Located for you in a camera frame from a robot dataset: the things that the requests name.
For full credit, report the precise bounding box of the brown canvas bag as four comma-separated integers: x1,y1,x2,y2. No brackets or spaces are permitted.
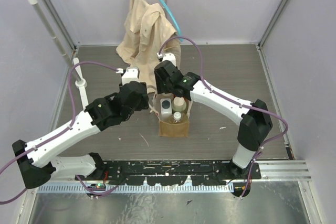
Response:
148,85,193,137

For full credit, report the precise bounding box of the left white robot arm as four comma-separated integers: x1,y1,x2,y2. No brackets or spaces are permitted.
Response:
12,81,149,189

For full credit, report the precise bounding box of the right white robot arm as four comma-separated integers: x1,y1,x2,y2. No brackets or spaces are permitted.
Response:
154,60,273,179

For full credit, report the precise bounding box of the white bottle black cap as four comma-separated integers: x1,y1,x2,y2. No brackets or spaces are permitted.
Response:
160,98,173,122

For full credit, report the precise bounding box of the green bottle beige cap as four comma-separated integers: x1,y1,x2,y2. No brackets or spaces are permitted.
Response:
172,97,187,113

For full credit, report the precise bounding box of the clear bottle white cap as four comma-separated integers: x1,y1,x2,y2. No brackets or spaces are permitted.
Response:
167,112,188,124

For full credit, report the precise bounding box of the beige shirt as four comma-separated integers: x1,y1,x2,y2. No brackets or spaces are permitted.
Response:
116,0,176,93

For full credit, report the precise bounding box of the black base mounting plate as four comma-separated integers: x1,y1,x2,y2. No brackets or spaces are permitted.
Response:
80,160,261,186

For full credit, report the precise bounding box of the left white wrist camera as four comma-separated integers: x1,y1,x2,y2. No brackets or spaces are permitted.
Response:
116,67,140,86

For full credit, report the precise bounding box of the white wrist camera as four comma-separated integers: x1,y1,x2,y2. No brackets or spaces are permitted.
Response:
157,52,177,66
116,67,140,86

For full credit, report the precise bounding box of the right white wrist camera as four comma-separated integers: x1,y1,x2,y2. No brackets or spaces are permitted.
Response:
157,52,177,66

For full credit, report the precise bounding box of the aluminium front rail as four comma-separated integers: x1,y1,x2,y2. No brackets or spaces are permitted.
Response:
23,153,311,197

